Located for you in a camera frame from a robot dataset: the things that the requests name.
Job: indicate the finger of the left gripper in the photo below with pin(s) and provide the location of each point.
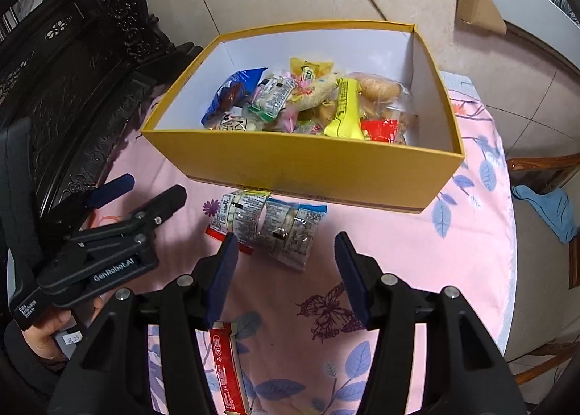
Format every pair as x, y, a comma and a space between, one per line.
72, 212
138, 226

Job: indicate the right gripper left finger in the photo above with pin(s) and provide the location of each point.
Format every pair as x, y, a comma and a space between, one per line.
108, 373

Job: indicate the red white snack packet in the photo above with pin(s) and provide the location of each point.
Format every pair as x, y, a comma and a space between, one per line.
237, 212

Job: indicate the blue purple snack packet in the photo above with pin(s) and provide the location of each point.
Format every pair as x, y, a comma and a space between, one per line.
288, 230

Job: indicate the person's left hand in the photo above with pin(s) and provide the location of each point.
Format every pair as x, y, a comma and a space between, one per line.
39, 336

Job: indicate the wooden chair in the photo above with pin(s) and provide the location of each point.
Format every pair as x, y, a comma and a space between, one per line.
547, 279

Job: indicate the red long snack packet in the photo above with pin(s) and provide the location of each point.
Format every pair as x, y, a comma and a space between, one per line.
227, 368

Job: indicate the dark carved wooden furniture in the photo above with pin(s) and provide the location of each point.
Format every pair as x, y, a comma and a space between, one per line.
80, 71

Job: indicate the blue snack packet in box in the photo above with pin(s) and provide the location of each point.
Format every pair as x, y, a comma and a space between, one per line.
233, 90

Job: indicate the pink floral tablecloth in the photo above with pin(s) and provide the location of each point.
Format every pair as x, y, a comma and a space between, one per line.
297, 352

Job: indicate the blue cloth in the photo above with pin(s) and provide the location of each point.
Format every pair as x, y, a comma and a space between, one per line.
554, 208

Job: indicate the neon yellow snack stick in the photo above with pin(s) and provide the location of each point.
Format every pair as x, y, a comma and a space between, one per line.
347, 122

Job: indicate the yellow cardboard box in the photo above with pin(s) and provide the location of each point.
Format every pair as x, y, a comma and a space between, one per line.
363, 173

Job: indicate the red snack packet in box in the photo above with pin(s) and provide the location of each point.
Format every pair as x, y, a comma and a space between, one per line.
380, 130

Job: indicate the bread in clear wrapper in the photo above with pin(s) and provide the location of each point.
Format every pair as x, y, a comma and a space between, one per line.
379, 89

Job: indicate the cardboard corner protector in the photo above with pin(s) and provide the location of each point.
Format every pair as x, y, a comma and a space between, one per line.
482, 14

